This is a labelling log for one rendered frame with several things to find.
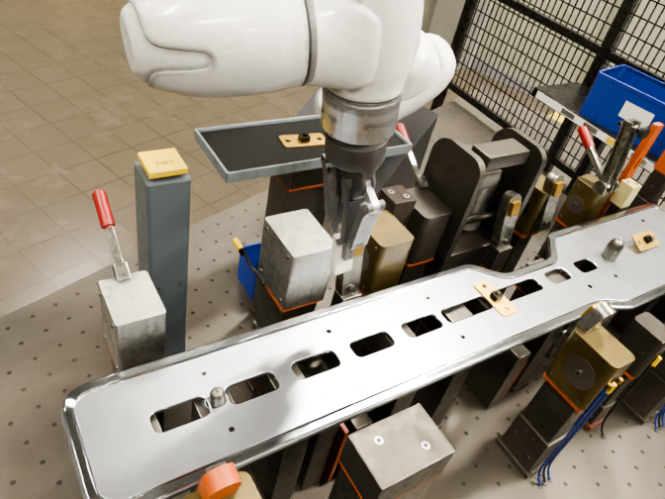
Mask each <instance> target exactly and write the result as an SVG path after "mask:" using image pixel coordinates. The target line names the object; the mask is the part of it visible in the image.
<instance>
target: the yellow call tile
mask: <svg viewBox="0 0 665 499"><path fill-rule="evenodd" d="M138 160H139V161H140V163H141V165H142V167H143V169H144V171H145V173H146V174H147V176H148V178H149V179H154V178H160V177H166V176H173V175H180V174H186V173H188V167H187V166H186V164H185V163H184V161H183V160H182V158H181V156H180V155H179V153H178V152H177V150H176V149H175V148H173V149H165V150H150V151H143V152H138Z"/></svg>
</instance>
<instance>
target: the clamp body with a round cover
mask: <svg viewBox="0 0 665 499"><path fill-rule="evenodd" d="M413 240H414V236H413V235H412V234H411V233H410V232H409V231H408V230H407V229H406V228H405V227H404V226H403V225H402V224H401V223H400V222H399V221H398V220H397V219H396V218H395V216H394V215H393V214H392V213H391V212H389V211H388V210H383V211H381V212H380V213H379V215H378V218H377V220H376V223H375V225H374V228H373V230H372V233H371V235H370V237H369V240H368V242H367V245H365V246H364V252H363V260H362V267H361V276H360V284H359V291H360V293H361V294H362V295H361V296H363V295H366V294H369V293H373V292H376V291H379V290H382V289H386V288H389V287H392V286H395V285H397V284H398V281H399V279H400V276H401V273H402V270H403V268H404V265H405V262H406V259H407V257H408V254H409V251H410V248H411V246H412V243H413ZM362 347H363V341H362V340H361V341H359V342H356V343H353V344H351V345H350V348H351V349H352V351H353V352H354V353H355V354H356V355H357V356H360V353H361V350H362Z"/></svg>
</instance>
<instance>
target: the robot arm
mask: <svg viewBox="0 0 665 499"><path fill-rule="evenodd" d="M423 12H424V0H127V3H126V5H125V6H124V8H123V9H122V11H121V14H120V27H121V33H122V39H123V43H124V48H125V51H126V55H127V58H128V62H129V65H130V67H131V69H132V71H133V73H134V74H135V75H136V77H138V78H139V79H141V80H142V81H144V82H145V84H146V85H148V86H149V87H151V88H153V89H156V90H159V91H162V92H165V93H169V94H174V95H179V96H186V97H196V98H214V97H235V96H246V95H256V94H263V93H270V92H275V91H278V90H281V89H286V88H292V87H298V86H319V87H321V88H320V89H319V91H318V92H317V95H316V97H315V102H314V115H321V126H322V127H323V128H324V130H325V131H326V137H325V153H322V154H321V162H322V167H323V173H324V192H325V211H326V220H327V221H328V222H332V226H331V229H332V232H333V237H332V256H331V266H330V271H331V272H332V274H333V275H334V276H336V275H339V274H342V273H345V272H348V271H351V270H352V263H353V258H354V252H355V249H356V248H359V247H362V246H365V245H367V242H368V240H369V237H370V235H371V233H372V230H373V228H374V225H375V223H376V220H377V218H378V215H379V213H380V212H381V211H383V210H384V209H385V208H386V204H385V201H384V200H383V199H382V200H378V199H377V197H376V195H375V192H374V189H375V187H376V179H375V172H376V170H377V169H378V168H379V166H380V165H381V164H382V163H383V161H384V159H385V156H386V150H387V144H388V139H390V138H391V137H392V136H393V135H394V133H395V131H396V127H397V122H398V121H399V120H401V119H403V118H405V117H407V116H409V115H410V114H412V113H414V112H415V111H417V110H418V109H420V108H421V107H423V106H424V105H425V104H426V103H428V102H429V101H430V100H432V99H433V98H434V97H436V96H437V95H438V94H439V93H440V92H441V91H442V90H443V89H444V88H445V87H446V86H447V85H448V83H449V82H450V80H451V79H452V77H453V75H454V72H455V67H456V61H455V57H454V54H453V51H452V49H451V48H450V46H449V44H448V43H447V42H446V41H445V40H444V39H442V38H441V37H440V36H438V35H434V34H425V33H424V32H423V31H422V30H421V28H422V21H423Z"/></svg>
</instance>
